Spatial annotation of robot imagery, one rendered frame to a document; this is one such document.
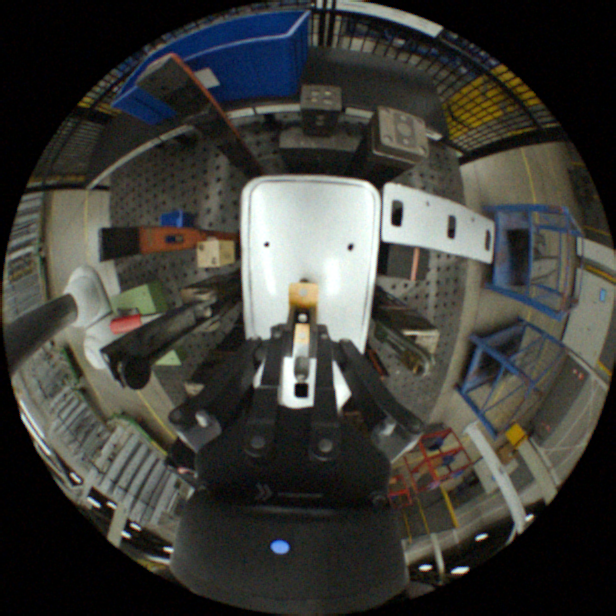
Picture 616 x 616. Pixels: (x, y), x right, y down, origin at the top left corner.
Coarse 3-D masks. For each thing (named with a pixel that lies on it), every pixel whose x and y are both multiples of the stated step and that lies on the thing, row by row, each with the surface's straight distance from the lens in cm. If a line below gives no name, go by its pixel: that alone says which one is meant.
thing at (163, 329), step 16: (192, 304) 25; (208, 304) 26; (160, 320) 22; (176, 320) 22; (192, 320) 26; (208, 320) 27; (128, 336) 20; (144, 336) 20; (160, 336) 22; (176, 336) 24; (112, 352) 19; (128, 352) 20; (144, 352) 21; (160, 352) 22; (112, 368) 20; (128, 368) 17; (144, 368) 17; (128, 384) 17; (144, 384) 18
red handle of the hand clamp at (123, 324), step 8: (160, 312) 28; (200, 312) 27; (208, 312) 27; (112, 320) 31; (120, 320) 30; (128, 320) 29; (136, 320) 28; (144, 320) 28; (112, 328) 30; (120, 328) 30; (128, 328) 29
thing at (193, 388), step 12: (240, 312) 66; (240, 324) 58; (228, 336) 53; (240, 336) 52; (216, 348) 48; (228, 348) 47; (204, 360) 44; (216, 360) 43; (204, 372) 40; (216, 372) 39; (192, 384) 39; (204, 384) 37; (192, 396) 41
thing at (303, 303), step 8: (288, 288) 22; (296, 288) 22; (304, 288) 22; (312, 288) 22; (288, 296) 22; (296, 296) 22; (304, 296) 22; (312, 296) 22; (288, 304) 23; (296, 304) 22; (304, 304) 22; (312, 304) 22; (296, 312) 22; (304, 312) 22; (296, 320) 22; (304, 320) 22; (296, 328) 24; (304, 328) 24; (296, 336) 24
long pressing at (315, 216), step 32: (256, 192) 30; (288, 192) 29; (320, 192) 29; (352, 192) 30; (256, 224) 29; (288, 224) 28; (320, 224) 28; (352, 224) 29; (256, 256) 29; (288, 256) 28; (320, 256) 28; (352, 256) 29; (256, 288) 30; (320, 288) 29; (352, 288) 30; (256, 320) 32; (320, 320) 31; (352, 320) 31; (256, 384) 40; (288, 384) 39
